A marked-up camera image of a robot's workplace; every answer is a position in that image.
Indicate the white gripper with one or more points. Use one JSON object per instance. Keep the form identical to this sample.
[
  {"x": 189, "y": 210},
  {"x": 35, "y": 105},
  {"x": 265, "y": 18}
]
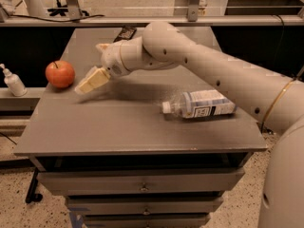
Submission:
[{"x": 112, "y": 58}]

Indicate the red apple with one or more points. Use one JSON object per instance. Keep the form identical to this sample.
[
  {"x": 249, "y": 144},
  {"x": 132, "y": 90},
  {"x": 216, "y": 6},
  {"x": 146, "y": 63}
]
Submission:
[{"x": 60, "y": 74}]

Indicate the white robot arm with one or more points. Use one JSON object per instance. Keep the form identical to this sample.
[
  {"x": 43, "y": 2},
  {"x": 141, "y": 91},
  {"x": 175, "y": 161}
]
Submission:
[{"x": 274, "y": 100}]

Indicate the white pump dispenser bottle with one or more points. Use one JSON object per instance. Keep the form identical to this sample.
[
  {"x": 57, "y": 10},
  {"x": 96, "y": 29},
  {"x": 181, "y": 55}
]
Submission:
[{"x": 13, "y": 82}]

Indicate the clear plastic water bottle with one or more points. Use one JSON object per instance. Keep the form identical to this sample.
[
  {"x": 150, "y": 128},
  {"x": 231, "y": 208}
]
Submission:
[{"x": 199, "y": 104}]

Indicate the grey top drawer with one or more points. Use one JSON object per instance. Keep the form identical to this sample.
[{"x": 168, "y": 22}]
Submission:
[{"x": 140, "y": 181}]

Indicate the grey drawer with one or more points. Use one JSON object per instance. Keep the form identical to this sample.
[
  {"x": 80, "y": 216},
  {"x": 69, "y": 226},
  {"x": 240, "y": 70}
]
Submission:
[
  {"x": 150, "y": 221},
  {"x": 146, "y": 204},
  {"x": 140, "y": 181}
]

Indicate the grey middle drawer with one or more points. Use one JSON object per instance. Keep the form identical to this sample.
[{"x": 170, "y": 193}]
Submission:
[{"x": 146, "y": 204}]

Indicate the grey bottom drawer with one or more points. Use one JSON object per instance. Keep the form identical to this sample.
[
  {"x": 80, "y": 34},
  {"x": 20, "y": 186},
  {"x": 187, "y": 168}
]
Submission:
[{"x": 150, "y": 221}]

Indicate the grey metal rail frame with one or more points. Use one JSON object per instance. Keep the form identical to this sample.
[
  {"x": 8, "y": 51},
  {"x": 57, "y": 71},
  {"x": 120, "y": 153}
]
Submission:
[{"x": 191, "y": 19}]

